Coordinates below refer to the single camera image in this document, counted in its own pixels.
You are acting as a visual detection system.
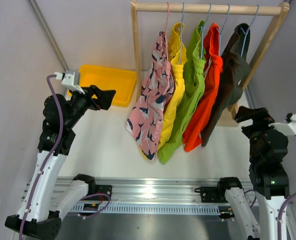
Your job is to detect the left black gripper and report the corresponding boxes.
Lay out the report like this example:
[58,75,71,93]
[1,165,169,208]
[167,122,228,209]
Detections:
[64,84,115,129]

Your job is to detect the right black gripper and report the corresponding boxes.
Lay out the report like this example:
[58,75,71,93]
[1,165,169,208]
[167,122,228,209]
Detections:
[234,105,277,164]

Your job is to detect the dark olive shorts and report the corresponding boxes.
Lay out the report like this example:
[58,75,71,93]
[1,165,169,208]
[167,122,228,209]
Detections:
[201,23,251,147]

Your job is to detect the pink patterned shorts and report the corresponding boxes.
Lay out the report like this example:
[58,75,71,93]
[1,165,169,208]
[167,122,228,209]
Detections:
[126,31,174,161]

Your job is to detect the orange shorts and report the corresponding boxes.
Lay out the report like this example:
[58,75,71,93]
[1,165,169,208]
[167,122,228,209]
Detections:
[183,23,223,152]

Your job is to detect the lime green shorts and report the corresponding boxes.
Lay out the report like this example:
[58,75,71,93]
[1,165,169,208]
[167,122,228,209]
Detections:
[157,20,207,165]

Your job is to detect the blue hanger of olive shorts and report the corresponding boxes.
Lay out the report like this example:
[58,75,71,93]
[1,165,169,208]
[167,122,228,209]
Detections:
[241,4,260,56]

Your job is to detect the blue hanger of orange shorts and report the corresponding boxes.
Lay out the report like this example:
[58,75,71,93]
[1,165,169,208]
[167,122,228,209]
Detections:
[218,3,232,55]

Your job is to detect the blue hanger of green shorts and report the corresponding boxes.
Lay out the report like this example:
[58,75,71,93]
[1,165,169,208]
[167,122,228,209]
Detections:
[200,3,212,59]

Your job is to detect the yellow shorts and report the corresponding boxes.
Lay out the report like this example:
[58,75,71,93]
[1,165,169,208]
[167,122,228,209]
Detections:
[157,22,187,164]

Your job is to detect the blue hanger of yellow shorts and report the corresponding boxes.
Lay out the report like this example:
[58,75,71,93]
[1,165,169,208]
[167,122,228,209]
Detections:
[179,2,185,64]

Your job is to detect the pink wire hanger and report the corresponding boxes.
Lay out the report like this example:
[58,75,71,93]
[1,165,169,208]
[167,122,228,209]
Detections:
[165,2,170,61]

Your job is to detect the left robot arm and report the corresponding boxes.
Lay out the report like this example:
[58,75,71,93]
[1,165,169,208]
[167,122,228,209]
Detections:
[4,85,116,240]

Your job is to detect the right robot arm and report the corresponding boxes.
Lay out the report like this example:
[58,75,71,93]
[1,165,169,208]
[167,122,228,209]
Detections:
[216,106,290,240]

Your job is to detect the wooden clothes rack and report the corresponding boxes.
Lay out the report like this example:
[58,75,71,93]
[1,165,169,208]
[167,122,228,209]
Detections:
[130,0,290,128]

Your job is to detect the yellow plastic bin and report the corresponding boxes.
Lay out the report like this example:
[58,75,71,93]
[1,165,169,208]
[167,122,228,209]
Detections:
[79,64,136,108]

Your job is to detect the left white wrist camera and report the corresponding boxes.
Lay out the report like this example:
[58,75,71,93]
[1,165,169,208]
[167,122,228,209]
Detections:
[54,70,85,95]

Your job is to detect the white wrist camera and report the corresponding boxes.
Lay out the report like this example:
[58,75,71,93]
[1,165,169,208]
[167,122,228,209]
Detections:
[54,70,85,95]
[269,113,296,136]

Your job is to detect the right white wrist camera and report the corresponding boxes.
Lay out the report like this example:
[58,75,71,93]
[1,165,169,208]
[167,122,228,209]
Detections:
[269,113,296,136]

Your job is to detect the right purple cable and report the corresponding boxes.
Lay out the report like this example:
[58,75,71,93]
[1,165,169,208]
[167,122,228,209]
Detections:
[278,117,296,240]

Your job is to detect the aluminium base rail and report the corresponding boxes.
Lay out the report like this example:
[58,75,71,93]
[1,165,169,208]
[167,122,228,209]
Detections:
[21,176,260,216]

